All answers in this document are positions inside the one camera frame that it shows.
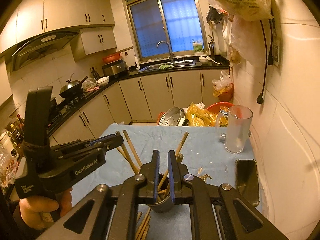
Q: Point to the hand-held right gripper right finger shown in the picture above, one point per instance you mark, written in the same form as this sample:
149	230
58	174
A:
172	177

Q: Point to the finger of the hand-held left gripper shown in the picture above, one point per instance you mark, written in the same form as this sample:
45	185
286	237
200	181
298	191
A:
105	140
112	145

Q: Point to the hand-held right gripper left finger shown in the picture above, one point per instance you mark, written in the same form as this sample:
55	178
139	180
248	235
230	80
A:
156	172

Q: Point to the tan wooden chopstick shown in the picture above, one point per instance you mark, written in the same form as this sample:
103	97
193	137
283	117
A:
130	147
180	158
125	156
182	142

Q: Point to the black utensil holder cup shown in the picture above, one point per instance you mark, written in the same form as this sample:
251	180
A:
162	206

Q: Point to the bundle of wooden chopsticks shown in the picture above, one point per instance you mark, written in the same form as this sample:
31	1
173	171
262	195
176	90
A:
143	226

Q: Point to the person's left hand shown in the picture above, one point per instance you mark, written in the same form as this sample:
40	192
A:
35	207

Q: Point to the dark sauce bottles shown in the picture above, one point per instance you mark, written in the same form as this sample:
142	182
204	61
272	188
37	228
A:
17	130

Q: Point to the paper scraps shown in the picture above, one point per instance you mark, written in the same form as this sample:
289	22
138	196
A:
205	176

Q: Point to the gas stove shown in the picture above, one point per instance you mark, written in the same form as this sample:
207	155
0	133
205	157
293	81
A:
63	107

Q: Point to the blue table cloth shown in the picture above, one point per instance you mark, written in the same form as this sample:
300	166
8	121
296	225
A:
205	150

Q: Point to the clear plastic food bag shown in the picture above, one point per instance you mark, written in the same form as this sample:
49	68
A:
7	167

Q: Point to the black wok with lid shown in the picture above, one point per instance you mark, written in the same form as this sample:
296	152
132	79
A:
71	88

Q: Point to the perforated steel steamer tray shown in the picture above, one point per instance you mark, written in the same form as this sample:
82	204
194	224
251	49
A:
172	117

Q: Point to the small plastic bag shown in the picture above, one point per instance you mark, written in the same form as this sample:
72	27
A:
90	83

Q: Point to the beige base cabinets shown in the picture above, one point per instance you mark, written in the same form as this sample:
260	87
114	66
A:
150	97

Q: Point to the dark kettle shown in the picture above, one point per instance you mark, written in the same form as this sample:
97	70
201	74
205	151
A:
95	74

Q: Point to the crumpled yellow plastic bag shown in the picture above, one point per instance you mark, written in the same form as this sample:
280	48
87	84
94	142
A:
202	116

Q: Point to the black kitchen countertop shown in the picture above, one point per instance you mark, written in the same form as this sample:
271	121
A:
130	74

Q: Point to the silver countertop appliance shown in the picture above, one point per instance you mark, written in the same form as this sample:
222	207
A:
113	68

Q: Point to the black smartphone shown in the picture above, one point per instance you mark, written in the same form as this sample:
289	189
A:
247	180

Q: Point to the clear glass mug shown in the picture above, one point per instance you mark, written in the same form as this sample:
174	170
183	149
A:
237	132

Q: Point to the red plastic basin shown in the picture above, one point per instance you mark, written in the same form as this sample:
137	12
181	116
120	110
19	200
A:
110	58

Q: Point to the white spray bottle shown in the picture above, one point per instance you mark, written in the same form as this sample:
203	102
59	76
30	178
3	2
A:
137	63

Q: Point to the black range hood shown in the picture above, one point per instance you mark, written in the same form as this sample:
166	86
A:
42	46

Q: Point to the large red basin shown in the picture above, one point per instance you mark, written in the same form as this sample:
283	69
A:
220	106

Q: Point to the green dish cloth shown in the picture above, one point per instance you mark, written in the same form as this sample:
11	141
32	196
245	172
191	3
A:
165	66

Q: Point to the steel kitchen sink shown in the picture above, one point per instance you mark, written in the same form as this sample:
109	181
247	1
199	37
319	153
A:
167	65

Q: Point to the yellow and red hanging bag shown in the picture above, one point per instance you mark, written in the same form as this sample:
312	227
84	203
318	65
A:
222	87

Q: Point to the chrome sink faucet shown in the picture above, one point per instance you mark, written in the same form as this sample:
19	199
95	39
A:
168	50

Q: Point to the white bowl with spoon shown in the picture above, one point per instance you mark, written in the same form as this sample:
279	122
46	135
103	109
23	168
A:
205	60

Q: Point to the green detergent bottle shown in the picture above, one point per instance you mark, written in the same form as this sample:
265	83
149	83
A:
198	48

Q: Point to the kitchen window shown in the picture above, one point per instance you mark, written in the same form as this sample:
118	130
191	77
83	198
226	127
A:
165	22

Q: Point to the dark cutlery holder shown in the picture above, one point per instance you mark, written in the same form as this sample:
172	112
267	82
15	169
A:
211	48

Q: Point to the clear hanging plastic bags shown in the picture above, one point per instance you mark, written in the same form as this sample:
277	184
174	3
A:
242	40

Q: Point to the small beige wall cabinet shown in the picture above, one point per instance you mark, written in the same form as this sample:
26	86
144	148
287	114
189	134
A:
96	42

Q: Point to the tall beige wall cabinets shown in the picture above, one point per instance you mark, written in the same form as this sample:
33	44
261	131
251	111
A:
62	7

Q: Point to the wall socket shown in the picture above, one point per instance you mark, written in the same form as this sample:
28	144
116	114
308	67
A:
276	52

